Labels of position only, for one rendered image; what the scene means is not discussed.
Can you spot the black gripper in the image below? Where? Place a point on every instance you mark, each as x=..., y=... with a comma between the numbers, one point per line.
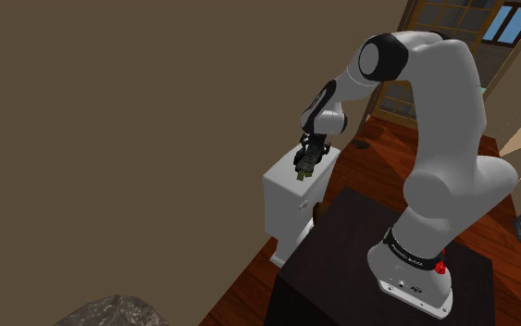
x=308, y=155

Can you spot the small olive green object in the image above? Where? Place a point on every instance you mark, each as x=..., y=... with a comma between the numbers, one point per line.
x=302, y=175

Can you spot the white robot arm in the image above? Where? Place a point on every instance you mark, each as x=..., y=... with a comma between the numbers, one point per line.
x=449, y=135

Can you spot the white toilet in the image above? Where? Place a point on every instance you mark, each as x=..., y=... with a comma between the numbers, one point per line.
x=287, y=198

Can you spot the dark robot stand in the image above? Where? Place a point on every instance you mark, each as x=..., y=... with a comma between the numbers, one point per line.
x=332, y=271

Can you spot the wooden door with glass panes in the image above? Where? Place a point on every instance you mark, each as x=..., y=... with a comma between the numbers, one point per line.
x=445, y=22

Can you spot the grey mottled rock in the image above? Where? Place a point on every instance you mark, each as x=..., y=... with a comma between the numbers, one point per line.
x=111, y=312

